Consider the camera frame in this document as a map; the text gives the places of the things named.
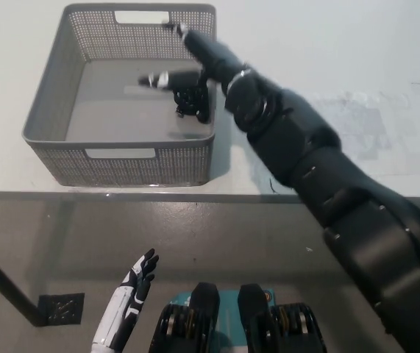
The black metal table leg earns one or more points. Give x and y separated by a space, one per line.
7 283

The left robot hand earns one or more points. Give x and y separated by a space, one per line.
121 309

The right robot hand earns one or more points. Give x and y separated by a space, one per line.
217 59

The grey perforated plastic basket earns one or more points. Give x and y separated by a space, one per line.
121 121

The clear plastic film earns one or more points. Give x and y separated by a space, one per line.
371 121

